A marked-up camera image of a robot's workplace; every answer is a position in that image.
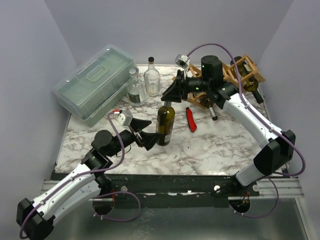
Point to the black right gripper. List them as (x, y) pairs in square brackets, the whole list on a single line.
[(182, 85)]

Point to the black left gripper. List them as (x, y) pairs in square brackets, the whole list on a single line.
[(147, 139)]

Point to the green bottle Italia label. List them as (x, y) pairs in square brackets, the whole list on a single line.
[(165, 122)]

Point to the clear flask bottle black cap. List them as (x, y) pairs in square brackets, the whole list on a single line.
[(152, 78)]

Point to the clear glass bottle blue cap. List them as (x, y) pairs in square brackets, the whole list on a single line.
[(135, 89)]

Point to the green wine bottle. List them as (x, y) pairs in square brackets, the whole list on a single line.
[(251, 84)]

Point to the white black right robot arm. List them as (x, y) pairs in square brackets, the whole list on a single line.
[(276, 145)]

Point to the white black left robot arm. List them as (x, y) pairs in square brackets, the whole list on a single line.
[(37, 217)]

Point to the green bottle front middle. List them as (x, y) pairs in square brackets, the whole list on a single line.
[(207, 103)]

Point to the wooden wine rack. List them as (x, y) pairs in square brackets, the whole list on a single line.
[(229, 75)]

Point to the red black corkscrew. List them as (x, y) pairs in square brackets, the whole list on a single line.
[(190, 120)]

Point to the green plastic toolbox clear lid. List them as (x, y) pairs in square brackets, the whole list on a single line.
[(96, 85)]

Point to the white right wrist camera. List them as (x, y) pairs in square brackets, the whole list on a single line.
[(182, 60)]

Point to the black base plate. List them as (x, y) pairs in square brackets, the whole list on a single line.
[(173, 191)]

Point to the aluminium rail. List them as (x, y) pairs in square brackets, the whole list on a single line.
[(289, 188)]

